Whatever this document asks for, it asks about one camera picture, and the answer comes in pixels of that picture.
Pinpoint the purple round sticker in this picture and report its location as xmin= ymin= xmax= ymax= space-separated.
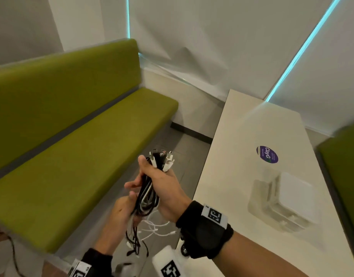
xmin=256 ymin=145 xmax=279 ymax=164

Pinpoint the white plastic box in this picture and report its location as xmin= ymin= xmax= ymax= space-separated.
xmin=248 ymin=171 xmax=320 ymax=232

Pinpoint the white wrist camera with marker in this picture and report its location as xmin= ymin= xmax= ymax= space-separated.
xmin=152 ymin=244 xmax=192 ymax=277

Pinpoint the person's right forearm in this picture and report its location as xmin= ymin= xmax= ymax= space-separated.
xmin=212 ymin=230 xmax=310 ymax=277

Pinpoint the bundle of black and white cables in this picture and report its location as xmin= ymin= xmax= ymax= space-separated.
xmin=126 ymin=150 xmax=177 ymax=257

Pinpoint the thin black floor cable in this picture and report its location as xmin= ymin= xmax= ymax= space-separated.
xmin=0 ymin=231 xmax=27 ymax=277

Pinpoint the long green upholstered bench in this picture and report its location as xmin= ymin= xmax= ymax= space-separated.
xmin=0 ymin=38 xmax=179 ymax=254

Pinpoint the person's left hand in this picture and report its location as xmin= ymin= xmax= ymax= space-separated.
xmin=94 ymin=191 xmax=138 ymax=256

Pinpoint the black wrist strap with marker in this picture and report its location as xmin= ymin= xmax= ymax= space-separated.
xmin=68 ymin=248 xmax=113 ymax=277
xmin=176 ymin=201 xmax=234 ymax=259

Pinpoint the person's right hand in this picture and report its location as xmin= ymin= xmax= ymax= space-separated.
xmin=124 ymin=155 xmax=192 ymax=223

